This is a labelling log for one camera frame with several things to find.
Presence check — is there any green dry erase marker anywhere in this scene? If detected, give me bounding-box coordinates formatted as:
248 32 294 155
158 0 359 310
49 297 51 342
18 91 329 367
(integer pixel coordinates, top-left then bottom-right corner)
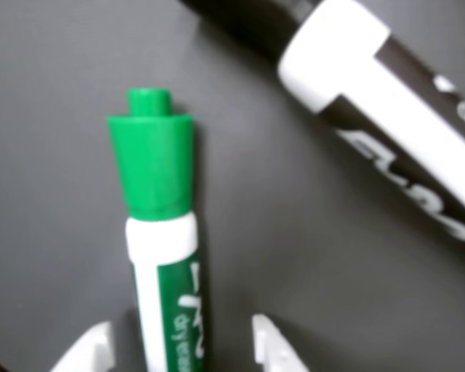
106 88 205 372

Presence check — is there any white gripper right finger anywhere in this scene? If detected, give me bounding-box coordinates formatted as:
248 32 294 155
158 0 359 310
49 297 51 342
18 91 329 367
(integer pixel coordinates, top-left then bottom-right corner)
252 313 309 372

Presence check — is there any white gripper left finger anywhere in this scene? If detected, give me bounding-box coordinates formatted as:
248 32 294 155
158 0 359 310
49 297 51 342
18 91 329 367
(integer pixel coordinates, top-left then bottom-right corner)
49 321 112 372

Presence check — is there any black dry erase marker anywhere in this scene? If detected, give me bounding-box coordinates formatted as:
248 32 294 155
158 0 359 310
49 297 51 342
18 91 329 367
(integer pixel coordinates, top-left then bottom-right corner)
180 0 465 261

